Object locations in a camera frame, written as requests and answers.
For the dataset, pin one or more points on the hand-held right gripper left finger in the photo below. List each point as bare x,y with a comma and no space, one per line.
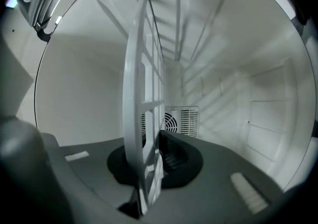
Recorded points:
92,166

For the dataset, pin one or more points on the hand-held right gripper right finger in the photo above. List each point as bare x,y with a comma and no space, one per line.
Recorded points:
213,193

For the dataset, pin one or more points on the white grid fridge shelf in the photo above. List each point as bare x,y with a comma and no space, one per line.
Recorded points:
130,94

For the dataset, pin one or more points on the white fridge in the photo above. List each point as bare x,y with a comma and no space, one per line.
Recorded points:
82,81

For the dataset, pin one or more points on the white fan vent grille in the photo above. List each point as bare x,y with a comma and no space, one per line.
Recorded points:
189,121

